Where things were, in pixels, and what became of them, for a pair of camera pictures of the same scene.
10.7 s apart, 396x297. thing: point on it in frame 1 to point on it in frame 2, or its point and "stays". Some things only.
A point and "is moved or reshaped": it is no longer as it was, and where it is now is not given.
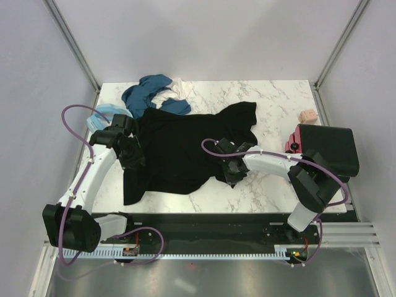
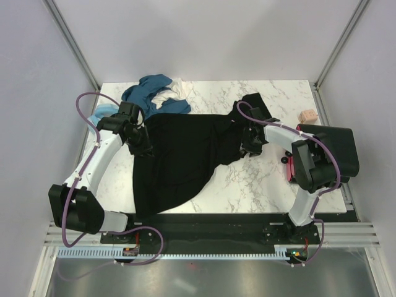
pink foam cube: x=308 y=116 stays
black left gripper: x=138 y=157 to x=146 y=148
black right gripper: x=232 y=180 to x=245 y=146
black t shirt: x=175 y=161 is moved or reshaped
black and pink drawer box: x=335 y=146 stays
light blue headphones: x=97 y=122 stays
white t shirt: x=180 y=89 stays
